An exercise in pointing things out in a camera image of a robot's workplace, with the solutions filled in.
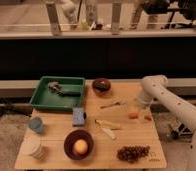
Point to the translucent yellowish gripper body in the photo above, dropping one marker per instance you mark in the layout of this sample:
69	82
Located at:
142	110

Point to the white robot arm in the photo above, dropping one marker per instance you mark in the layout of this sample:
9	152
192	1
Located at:
156	87

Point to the small red bowl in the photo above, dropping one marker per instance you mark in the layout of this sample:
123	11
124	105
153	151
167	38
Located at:
101	86

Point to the dark brown bowl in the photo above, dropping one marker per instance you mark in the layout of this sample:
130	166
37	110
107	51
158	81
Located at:
72	138

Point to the orange ball in bowl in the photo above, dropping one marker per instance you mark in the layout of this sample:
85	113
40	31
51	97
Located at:
80	147

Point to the wooden spatula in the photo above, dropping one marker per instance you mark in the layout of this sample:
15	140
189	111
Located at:
108	124

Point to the bunch of dark grapes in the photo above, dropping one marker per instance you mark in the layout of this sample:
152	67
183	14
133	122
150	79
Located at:
132	154

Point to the blue sponge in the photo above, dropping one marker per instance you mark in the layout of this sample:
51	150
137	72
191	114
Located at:
79	117

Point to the green plastic tray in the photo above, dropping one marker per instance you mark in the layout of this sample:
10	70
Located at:
45	100

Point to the grey tool in tray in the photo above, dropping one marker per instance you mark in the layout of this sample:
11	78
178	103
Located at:
55	87

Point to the light blue cup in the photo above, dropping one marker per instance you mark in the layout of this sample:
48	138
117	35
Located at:
36	125

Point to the white stacked cups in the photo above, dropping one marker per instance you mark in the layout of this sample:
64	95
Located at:
32	146

